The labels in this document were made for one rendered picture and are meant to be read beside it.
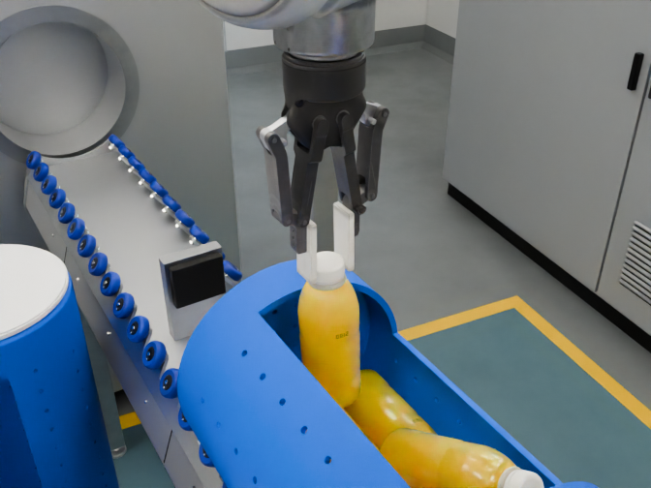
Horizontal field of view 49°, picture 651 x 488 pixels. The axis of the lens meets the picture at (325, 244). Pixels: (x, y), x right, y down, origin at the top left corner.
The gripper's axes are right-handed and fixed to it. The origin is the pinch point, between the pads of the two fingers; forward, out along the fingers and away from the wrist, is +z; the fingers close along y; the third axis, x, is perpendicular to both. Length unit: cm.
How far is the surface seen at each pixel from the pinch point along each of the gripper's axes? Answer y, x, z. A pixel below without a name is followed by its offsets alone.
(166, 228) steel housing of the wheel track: -6, -76, 38
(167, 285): 5.7, -39.9, 26.6
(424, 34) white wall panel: -330, -397, 117
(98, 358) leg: 8, -109, 91
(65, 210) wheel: 11, -86, 33
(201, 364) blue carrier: 12.8, -6.0, 14.9
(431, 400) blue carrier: -12.7, 4.2, 24.7
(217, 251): -3.4, -39.9, 23.1
